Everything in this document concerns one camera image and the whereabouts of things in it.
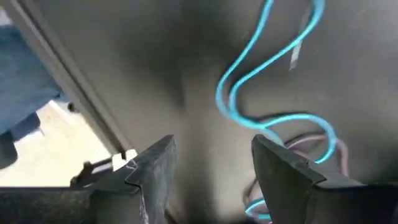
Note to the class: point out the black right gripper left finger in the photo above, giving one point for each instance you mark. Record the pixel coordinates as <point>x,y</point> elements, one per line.
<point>146,193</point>

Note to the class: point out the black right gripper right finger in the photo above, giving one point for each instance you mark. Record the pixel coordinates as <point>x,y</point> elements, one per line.
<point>295,193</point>

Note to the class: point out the blue rubber band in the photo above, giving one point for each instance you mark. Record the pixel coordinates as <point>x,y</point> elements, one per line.
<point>250,124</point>
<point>252,209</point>

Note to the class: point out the blue cloth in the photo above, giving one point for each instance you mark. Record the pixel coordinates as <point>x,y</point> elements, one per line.
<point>21,77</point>

